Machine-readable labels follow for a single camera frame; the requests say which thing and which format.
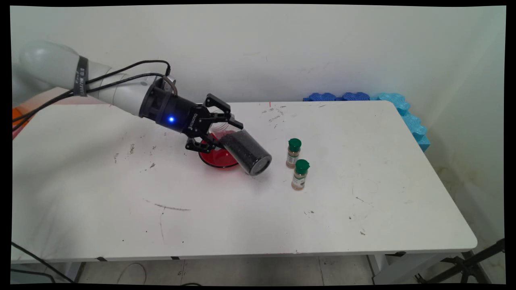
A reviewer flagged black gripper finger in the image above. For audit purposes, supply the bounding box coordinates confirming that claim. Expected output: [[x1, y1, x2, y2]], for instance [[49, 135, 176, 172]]
[[205, 93, 244, 130], [185, 131, 221, 154]]

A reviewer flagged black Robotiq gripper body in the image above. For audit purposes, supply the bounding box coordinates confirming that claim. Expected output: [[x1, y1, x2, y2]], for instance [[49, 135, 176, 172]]
[[139, 87, 212, 135]]

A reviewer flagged clear jar of black seeds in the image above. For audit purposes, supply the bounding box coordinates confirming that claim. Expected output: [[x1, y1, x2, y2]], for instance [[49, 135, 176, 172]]
[[210, 109, 273, 177]]

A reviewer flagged red bowl with black rim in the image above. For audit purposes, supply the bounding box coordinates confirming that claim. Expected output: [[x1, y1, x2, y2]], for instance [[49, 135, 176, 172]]
[[198, 131, 241, 170]]

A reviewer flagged green-capped spice bottle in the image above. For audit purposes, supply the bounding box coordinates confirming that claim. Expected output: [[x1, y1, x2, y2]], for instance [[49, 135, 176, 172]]
[[286, 138, 302, 169], [291, 159, 310, 191]]

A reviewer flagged orange block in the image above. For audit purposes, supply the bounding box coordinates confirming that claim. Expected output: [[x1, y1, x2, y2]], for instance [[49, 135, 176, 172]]
[[12, 107, 31, 127]]

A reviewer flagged grey table leg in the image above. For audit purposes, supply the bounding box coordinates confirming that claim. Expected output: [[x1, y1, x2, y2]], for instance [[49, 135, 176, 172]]
[[72, 262, 87, 283]]

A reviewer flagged light blue foam mat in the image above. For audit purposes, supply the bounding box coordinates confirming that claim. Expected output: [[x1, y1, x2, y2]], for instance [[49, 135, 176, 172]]
[[371, 93, 431, 152]]

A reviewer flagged black tripod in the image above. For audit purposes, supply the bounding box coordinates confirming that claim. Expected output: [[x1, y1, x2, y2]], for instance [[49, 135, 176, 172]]
[[415, 238, 505, 284]]

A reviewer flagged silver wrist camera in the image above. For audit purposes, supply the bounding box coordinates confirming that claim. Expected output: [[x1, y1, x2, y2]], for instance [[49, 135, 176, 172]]
[[154, 75, 178, 96]]

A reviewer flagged black camera cable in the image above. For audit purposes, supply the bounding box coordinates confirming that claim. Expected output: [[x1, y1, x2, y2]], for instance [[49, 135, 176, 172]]
[[11, 72, 166, 132]]

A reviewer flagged black arm strap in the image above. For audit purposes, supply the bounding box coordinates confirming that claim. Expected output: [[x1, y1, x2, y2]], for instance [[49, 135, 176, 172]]
[[73, 56, 89, 97]]

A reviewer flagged thin grey floor cable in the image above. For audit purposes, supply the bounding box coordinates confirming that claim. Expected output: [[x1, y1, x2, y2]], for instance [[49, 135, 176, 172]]
[[117, 263, 148, 285]]

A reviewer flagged black hanging cable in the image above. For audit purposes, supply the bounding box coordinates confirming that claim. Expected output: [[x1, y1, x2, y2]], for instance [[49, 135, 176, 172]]
[[11, 241, 76, 283]]

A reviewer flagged white table leg frame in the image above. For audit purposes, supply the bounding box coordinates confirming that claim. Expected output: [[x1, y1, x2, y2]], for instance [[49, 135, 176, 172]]
[[368, 252, 478, 285]]

